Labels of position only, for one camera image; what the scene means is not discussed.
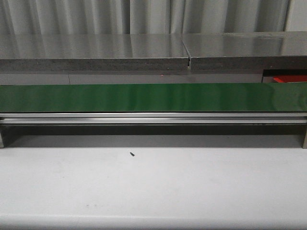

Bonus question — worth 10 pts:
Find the green conveyor belt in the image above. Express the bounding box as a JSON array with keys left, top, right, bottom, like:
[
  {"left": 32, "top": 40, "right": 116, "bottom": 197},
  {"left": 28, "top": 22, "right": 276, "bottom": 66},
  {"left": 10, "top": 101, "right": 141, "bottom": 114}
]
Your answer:
[{"left": 0, "top": 83, "right": 307, "bottom": 113}]

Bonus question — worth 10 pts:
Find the red tray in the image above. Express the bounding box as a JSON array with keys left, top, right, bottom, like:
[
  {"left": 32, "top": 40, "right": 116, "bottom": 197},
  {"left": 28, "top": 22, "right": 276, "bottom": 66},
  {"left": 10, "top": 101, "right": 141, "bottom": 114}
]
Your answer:
[{"left": 273, "top": 75, "right": 307, "bottom": 83}]

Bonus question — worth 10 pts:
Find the grey counter slab right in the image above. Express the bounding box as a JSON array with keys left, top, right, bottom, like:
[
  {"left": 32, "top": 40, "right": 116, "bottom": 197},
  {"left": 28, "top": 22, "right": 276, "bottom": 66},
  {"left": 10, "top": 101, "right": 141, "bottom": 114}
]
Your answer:
[{"left": 182, "top": 31, "right": 307, "bottom": 70}]

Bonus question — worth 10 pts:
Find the grey counter slab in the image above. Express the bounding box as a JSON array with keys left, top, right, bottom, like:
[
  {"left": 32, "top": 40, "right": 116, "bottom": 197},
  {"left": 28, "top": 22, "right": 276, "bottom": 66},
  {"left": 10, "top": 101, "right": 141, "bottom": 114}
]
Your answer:
[
  {"left": 182, "top": 31, "right": 307, "bottom": 70},
  {"left": 0, "top": 34, "right": 189, "bottom": 72}
]

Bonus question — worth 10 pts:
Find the grey counter slab left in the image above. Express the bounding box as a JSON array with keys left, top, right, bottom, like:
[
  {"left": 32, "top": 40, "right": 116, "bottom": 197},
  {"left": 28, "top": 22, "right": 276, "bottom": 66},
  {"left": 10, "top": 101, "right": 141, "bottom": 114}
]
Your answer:
[{"left": 0, "top": 34, "right": 189, "bottom": 72}]

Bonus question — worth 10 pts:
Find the left conveyor support leg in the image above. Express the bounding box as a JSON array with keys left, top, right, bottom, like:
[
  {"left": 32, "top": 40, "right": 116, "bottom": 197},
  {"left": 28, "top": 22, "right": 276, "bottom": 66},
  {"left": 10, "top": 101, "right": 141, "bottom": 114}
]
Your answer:
[{"left": 0, "top": 126, "right": 10, "bottom": 149}]

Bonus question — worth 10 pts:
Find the conveyor support leg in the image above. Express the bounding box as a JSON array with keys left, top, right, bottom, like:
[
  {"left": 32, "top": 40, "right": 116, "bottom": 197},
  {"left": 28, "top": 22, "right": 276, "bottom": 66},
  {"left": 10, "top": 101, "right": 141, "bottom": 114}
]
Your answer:
[
  {"left": 300, "top": 124, "right": 307, "bottom": 149},
  {"left": 0, "top": 126, "right": 10, "bottom": 149}
]

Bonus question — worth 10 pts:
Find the right conveyor support leg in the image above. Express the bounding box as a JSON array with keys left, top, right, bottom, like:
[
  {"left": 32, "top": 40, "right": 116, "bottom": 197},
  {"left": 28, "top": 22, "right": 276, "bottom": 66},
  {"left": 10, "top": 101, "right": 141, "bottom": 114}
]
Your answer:
[{"left": 300, "top": 124, "right": 307, "bottom": 149}]

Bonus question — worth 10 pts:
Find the grey pleated curtain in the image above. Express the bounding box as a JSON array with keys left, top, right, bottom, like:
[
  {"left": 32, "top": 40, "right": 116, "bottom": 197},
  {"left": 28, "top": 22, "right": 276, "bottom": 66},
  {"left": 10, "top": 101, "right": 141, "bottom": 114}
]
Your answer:
[{"left": 0, "top": 0, "right": 290, "bottom": 35}]

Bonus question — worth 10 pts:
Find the aluminium conveyor frame rail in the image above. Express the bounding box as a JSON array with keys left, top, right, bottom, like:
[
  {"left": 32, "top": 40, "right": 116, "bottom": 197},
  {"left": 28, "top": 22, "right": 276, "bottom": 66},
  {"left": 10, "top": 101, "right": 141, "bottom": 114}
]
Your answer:
[{"left": 0, "top": 112, "right": 307, "bottom": 125}]

